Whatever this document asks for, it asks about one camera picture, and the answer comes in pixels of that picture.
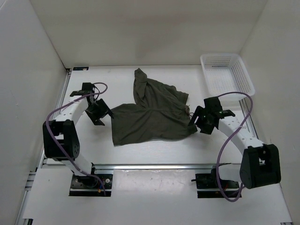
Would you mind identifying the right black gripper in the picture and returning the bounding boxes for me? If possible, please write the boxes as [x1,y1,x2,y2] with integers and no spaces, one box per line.
[188,105,214,135]

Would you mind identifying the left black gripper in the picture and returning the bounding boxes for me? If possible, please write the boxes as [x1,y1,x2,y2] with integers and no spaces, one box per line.
[85,98,113,126]

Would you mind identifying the olive green shorts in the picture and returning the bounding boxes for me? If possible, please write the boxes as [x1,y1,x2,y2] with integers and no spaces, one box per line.
[111,68,194,146]

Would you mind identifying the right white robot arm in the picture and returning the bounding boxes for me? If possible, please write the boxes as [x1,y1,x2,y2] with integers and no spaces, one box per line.
[189,97,281,189]

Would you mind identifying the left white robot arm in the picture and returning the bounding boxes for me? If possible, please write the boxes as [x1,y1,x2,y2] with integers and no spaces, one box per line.
[43,82,113,191]

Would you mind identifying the white plastic basket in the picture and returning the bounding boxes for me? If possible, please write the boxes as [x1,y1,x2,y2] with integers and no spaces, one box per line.
[200,53,255,102]

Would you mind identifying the black corner bracket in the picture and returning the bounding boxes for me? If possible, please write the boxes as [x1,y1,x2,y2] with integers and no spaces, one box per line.
[73,67,89,71]

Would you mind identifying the aluminium left rail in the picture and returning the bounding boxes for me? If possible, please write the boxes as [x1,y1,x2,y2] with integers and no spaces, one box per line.
[37,68,73,168]

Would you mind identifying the aluminium front rail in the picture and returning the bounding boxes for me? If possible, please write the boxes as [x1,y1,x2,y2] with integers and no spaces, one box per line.
[94,164,215,170]

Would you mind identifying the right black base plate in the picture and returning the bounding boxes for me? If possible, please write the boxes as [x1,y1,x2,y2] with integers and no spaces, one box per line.
[191,173,240,199]

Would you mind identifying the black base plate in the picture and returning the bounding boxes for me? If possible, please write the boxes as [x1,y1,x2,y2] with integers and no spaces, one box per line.
[69,170,113,197]
[191,173,240,199]

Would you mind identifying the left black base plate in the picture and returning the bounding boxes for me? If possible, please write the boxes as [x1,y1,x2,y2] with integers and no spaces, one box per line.
[69,170,113,197]

